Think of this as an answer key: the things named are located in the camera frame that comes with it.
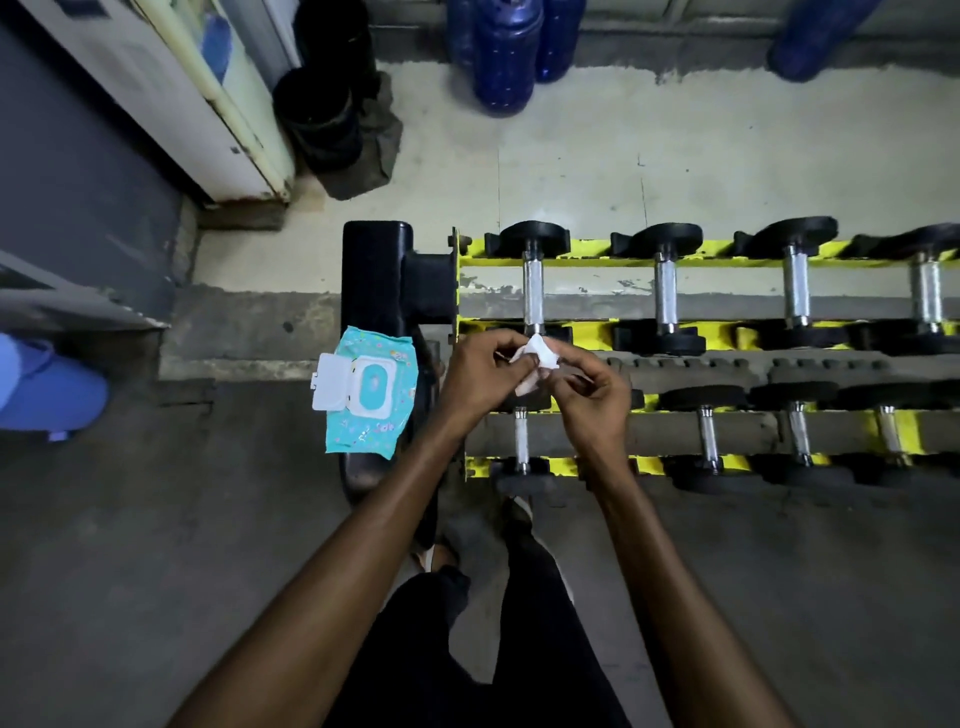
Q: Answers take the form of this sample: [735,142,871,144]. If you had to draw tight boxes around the blue water jug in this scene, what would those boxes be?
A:
[535,0,588,84]
[766,0,885,84]
[472,0,545,117]
[446,0,481,72]

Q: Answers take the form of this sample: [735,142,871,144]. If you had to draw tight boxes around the yellow black dumbbell rack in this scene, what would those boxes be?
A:
[340,219,960,552]

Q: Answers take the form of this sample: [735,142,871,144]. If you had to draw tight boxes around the black plastic bucket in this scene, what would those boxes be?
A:
[293,0,381,100]
[273,66,366,174]

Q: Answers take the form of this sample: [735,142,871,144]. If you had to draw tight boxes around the person's left hand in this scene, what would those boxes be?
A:
[438,328,540,445]

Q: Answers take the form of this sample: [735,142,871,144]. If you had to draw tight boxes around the teal wet wipe pack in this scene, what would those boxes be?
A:
[310,324,420,461]

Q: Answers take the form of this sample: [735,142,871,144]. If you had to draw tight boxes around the person's right forearm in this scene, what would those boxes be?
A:
[581,459,798,728]

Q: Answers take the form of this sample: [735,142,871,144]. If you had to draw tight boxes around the person's black trousers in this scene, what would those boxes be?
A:
[322,525,633,728]

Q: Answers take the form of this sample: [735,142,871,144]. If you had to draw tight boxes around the white wet wipe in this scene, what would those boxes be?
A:
[510,333,561,399]

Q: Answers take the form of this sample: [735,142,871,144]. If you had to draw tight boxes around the person's left forearm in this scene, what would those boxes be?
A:
[166,420,483,728]

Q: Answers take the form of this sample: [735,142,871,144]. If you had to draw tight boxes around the row of black chrome dumbbells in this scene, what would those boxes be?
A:
[483,216,960,496]

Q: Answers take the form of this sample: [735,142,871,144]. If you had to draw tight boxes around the blue plastic container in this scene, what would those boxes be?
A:
[0,333,111,442]

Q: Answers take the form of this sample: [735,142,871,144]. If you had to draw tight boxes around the person's right hand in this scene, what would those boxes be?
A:
[540,339,635,481]

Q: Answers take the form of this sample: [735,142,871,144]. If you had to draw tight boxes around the white cabinet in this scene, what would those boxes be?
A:
[18,0,301,204]

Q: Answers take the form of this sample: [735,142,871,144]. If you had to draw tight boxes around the grey floor cloth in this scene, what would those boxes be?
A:
[313,71,405,202]

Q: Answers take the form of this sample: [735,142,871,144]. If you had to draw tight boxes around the grey metal ledge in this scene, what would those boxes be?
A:
[0,249,171,333]

